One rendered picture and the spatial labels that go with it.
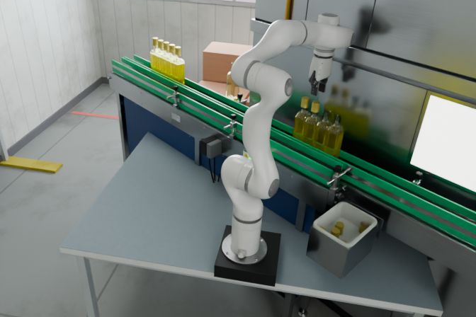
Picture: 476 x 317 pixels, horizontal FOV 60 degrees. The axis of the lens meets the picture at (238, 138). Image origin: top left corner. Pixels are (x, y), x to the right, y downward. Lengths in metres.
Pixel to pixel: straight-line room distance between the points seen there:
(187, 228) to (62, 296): 1.09
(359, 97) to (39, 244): 2.32
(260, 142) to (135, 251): 0.78
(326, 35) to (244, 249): 0.89
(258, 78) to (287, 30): 0.19
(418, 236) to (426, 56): 0.69
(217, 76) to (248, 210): 2.86
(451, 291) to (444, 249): 0.41
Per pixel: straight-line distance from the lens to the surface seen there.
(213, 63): 4.29
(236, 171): 1.53
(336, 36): 1.61
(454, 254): 1.75
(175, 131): 2.49
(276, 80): 1.32
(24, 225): 3.39
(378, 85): 1.81
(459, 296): 2.14
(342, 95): 1.91
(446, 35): 1.70
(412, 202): 1.73
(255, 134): 1.42
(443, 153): 1.79
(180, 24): 4.99
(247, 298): 2.68
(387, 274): 1.93
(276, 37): 1.37
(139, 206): 2.13
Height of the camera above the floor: 2.07
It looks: 30 degrees down
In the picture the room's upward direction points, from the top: 3 degrees clockwise
